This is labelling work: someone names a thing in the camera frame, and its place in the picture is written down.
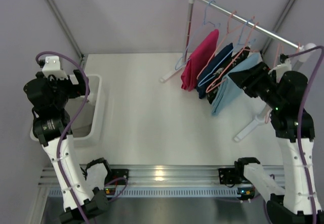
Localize pink wire hanger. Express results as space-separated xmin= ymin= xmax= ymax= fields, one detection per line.
xmin=263 ymin=41 xmax=304 ymax=124

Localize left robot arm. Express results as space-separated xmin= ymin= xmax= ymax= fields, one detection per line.
xmin=23 ymin=69 xmax=110 ymax=223

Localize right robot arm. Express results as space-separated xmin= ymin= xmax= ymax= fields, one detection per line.
xmin=229 ymin=62 xmax=323 ymax=223

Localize light blue trousers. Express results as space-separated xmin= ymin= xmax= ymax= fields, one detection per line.
xmin=208 ymin=53 xmax=261 ymax=116

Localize black patterned trousers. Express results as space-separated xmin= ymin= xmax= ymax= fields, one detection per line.
xmin=206 ymin=46 xmax=251 ymax=104

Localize navy blue trousers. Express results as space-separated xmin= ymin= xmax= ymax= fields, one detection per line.
xmin=196 ymin=43 xmax=233 ymax=99

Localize magenta trousers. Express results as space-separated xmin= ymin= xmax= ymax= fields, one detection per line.
xmin=180 ymin=29 xmax=219 ymax=91

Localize blue hanger far left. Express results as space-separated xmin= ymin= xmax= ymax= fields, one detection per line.
xmin=175 ymin=0 xmax=221 ymax=71

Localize white metal clothes rack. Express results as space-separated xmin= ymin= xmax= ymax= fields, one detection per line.
xmin=159 ymin=0 xmax=317 ymax=142

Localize white plastic basket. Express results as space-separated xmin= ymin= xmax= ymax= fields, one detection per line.
xmin=23 ymin=73 xmax=104 ymax=146

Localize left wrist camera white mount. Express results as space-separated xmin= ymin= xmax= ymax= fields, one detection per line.
xmin=42 ymin=56 xmax=68 ymax=80

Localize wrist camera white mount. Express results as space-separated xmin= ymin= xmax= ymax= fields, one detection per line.
xmin=42 ymin=56 xmax=68 ymax=80
xmin=268 ymin=53 xmax=292 ymax=80

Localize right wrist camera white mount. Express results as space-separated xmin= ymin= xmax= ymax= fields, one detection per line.
xmin=268 ymin=53 xmax=292 ymax=80

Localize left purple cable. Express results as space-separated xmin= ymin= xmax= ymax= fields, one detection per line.
xmin=35 ymin=51 xmax=129 ymax=224

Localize aluminium mounting rail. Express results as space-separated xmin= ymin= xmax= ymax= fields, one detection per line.
xmin=38 ymin=165 xmax=285 ymax=188

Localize white slotted cable duct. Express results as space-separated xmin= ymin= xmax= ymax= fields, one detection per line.
xmin=48 ymin=186 xmax=256 ymax=199

